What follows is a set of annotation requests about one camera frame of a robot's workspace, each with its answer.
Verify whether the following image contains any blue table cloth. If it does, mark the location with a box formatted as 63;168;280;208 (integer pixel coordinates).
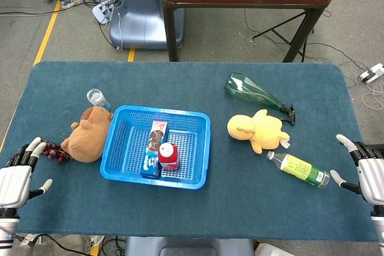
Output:
13;60;377;243

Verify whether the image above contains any blue-grey mobile robot base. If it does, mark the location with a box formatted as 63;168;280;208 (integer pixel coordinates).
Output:
109;0;186;50

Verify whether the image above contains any red grape bunch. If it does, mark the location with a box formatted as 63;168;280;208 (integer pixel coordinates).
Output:
40;140;71;164

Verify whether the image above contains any white loose cable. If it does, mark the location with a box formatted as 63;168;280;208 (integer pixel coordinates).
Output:
361;80;384;110

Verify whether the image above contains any clear glass jar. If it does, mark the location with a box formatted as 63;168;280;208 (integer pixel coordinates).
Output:
86;88;112;112

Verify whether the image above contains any white power strip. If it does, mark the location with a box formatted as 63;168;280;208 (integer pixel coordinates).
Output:
358;63;384;84
91;0;116;25

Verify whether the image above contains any blue pink cookie box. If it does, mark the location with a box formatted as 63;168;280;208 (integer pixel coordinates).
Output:
140;120;169;179

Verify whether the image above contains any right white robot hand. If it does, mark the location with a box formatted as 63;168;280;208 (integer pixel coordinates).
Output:
329;134;384;206

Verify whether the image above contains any red juice bottle white cap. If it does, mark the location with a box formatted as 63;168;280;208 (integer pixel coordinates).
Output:
158;143;180;172

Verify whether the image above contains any grey-blue robot torso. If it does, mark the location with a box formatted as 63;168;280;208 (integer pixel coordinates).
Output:
124;236;256;256

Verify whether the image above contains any brown capybara plush toy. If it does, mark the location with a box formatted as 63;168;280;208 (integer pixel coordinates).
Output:
61;106;114;163

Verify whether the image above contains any clear bottle green label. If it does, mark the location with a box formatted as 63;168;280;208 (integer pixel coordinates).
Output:
266;150;331;189

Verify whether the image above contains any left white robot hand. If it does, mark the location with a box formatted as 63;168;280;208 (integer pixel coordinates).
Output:
0;137;53;209

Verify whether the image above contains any blue plastic perforated basket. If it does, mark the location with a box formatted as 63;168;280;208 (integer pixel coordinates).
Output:
99;105;211;190

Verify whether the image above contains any yellow plush toy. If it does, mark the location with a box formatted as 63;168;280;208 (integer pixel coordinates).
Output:
227;109;291;155

